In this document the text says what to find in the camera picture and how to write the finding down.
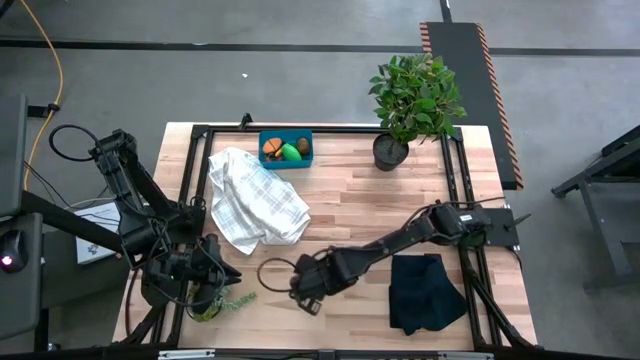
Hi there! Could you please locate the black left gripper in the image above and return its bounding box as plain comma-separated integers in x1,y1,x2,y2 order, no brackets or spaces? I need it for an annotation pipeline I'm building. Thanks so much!
162,233,243,304

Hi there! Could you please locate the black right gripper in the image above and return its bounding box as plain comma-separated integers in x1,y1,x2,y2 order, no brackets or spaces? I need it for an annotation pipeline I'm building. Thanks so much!
288,249,362,317

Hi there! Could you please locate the teal plastic tupperware container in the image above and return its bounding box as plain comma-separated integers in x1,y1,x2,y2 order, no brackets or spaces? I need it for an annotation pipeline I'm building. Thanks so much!
257,129,315,171

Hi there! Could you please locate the small potted succulent plant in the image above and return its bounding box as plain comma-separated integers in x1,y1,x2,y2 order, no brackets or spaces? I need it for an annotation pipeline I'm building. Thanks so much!
187,287,259,324

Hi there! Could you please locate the white plaid dish towel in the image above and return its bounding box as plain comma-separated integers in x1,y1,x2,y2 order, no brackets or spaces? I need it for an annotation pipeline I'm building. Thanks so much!
207,145,312,256

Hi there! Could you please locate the dark navy folded cloth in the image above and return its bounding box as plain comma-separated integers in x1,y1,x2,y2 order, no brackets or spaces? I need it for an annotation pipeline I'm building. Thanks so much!
388,252,469,337

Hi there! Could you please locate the white printed box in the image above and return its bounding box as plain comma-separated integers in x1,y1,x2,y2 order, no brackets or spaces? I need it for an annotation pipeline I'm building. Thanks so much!
74,201,124,265

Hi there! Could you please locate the black slanted support beam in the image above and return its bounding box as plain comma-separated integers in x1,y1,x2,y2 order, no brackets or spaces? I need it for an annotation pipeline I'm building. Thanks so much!
19,191,136,257

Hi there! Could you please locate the grey side desk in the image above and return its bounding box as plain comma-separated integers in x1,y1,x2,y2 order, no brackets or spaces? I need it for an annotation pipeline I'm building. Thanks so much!
0,94,46,341

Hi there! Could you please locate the large leafy potted plant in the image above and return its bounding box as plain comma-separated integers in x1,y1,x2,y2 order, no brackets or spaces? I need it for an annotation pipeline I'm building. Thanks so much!
368,53,467,173

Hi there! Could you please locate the black striped-edge floor mat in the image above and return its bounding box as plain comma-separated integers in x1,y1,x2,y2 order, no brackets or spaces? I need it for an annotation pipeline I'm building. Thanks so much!
418,21,525,191

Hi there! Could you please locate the dark grey metal table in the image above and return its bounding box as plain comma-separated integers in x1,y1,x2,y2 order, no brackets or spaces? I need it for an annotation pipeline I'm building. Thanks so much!
550,123,640,291

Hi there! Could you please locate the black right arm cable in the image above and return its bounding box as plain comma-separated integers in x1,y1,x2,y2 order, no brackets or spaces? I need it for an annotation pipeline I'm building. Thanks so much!
256,257,297,294

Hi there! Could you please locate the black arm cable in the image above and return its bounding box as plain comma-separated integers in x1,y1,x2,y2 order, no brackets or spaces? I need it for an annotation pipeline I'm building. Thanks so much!
48,124,102,163
256,257,297,294

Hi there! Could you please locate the silver aluminium bracket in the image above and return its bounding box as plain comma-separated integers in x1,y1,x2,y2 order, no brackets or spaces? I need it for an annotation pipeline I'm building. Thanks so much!
157,348,216,360
437,351,496,360

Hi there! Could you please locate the thick black hose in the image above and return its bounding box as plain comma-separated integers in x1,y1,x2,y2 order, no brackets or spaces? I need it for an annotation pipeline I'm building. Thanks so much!
123,269,147,337

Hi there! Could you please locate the black aluminium table frame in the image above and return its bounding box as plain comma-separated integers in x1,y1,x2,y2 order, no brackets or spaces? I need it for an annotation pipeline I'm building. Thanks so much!
119,123,539,351

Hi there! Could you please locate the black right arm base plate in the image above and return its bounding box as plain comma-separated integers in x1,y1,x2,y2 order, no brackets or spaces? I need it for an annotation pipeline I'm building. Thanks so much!
479,207,521,249

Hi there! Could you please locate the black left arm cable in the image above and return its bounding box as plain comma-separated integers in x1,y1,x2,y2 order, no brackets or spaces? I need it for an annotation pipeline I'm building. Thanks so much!
48,124,102,163

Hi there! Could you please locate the black cable clamp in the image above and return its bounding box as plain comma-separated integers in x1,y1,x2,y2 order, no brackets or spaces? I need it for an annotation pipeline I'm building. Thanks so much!
27,102,61,119

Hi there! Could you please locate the yellow floor cable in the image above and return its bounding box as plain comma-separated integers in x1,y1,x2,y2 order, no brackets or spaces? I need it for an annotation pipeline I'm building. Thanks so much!
18,0,65,191

